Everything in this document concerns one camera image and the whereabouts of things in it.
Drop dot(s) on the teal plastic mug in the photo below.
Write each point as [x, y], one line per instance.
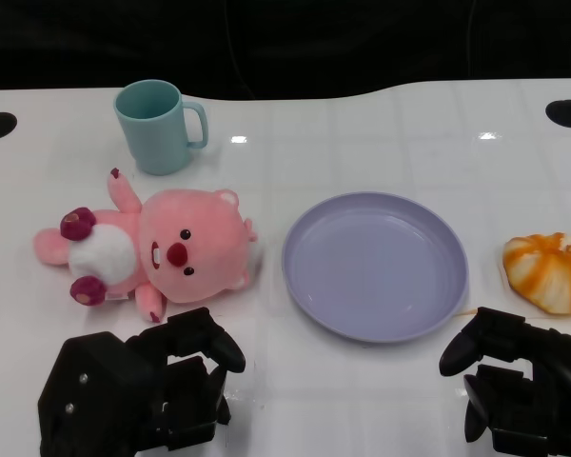
[154, 138]

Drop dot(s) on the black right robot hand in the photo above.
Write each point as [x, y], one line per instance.
[552, 381]

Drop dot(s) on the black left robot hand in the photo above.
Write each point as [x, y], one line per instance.
[104, 381]

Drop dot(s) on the lavender plastic plate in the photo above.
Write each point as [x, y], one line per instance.
[376, 266]

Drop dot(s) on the orange and white bread toy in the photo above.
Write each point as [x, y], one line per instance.
[552, 276]

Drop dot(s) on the thin wooden toothpick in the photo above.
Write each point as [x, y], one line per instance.
[466, 312]

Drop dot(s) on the pink plush beaver doll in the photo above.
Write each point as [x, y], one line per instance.
[195, 224]

